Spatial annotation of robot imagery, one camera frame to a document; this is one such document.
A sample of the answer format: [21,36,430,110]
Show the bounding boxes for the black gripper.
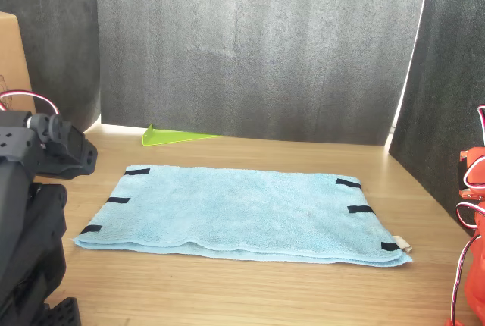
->
[28,112,99,181]

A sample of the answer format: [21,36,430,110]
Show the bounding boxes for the light blue towel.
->
[71,165,414,268]

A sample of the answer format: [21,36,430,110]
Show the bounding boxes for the brown cardboard box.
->
[0,11,37,114]

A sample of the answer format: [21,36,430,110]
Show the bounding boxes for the dark foam side panel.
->
[388,0,485,228]
[0,0,102,133]

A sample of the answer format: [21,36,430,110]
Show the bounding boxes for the grey foam backdrop panel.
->
[92,0,433,147]

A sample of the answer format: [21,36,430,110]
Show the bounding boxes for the black arm servo cable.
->
[0,90,61,115]

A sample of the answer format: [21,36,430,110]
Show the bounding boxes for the green plastic bracket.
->
[142,124,224,148]

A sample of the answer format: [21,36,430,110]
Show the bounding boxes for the orange arm shoulder cable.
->
[455,202,485,237]

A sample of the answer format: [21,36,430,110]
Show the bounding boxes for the orange arm wrist cable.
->
[462,154,485,191]

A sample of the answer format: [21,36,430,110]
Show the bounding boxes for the orange arm base cable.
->
[452,234,483,324]

